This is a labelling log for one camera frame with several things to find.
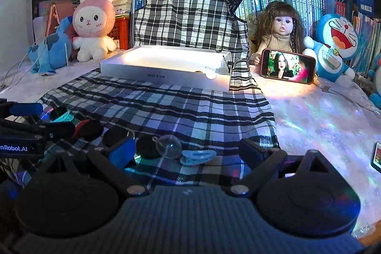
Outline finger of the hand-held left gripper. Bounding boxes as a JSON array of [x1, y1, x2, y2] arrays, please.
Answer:
[[0, 118, 76, 142], [0, 99, 45, 118]]

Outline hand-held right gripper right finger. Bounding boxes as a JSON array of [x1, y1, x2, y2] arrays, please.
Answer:
[[225, 138, 337, 197]]

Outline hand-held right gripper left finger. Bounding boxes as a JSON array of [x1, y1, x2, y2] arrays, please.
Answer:
[[40, 137, 150, 197]]

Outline black round lid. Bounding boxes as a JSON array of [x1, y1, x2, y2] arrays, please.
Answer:
[[78, 120, 105, 141], [103, 126, 130, 147], [49, 107, 68, 120], [135, 135, 163, 160]]

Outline white shallow cardboard box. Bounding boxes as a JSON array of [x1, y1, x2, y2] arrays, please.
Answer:
[[100, 45, 233, 93]]

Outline teal hair clip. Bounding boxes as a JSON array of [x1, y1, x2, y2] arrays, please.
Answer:
[[52, 111, 74, 124]]

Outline light blue hair clip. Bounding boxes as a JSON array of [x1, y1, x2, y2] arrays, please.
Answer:
[[180, 150, 217, 166]]

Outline pink glittery table cloth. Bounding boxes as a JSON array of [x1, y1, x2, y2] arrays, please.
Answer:
[[0, 58, 381, 243]]

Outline black white checkered cloth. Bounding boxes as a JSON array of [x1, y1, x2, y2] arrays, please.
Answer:
[[39, 0, 280, 180]]

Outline black binder clip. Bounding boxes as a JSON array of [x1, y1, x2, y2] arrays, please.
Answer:
[[222, 55, 236, 74]]

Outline small framed picture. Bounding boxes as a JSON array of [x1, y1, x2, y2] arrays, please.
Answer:
[[260, 49, 316, 85]]

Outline pink bag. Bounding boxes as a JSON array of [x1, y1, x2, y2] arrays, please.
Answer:
[[38, 0, 78, 37]]

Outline pink white bunny plush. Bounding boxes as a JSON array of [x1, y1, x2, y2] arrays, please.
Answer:
[[71, 0, 123, 61]]

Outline red plastic crate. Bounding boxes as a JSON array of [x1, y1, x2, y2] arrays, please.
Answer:
[[107, 17, 131, 49]]

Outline small colourful box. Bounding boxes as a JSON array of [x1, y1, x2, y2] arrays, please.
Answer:
[[370, 141, 381, 174]]

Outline long-haired baby doll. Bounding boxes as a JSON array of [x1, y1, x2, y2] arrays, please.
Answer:
[[249, 1, 307, 74]]

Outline small blue plush toy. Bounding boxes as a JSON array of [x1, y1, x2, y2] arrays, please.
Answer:
[[367, 53, 381, 109]]

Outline blue white cat plush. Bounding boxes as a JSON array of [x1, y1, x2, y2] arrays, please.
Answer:
[[304, 14, 359, 84]]

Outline white cable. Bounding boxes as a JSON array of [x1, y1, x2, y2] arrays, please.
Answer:
[[0, 37, 48, 85]]

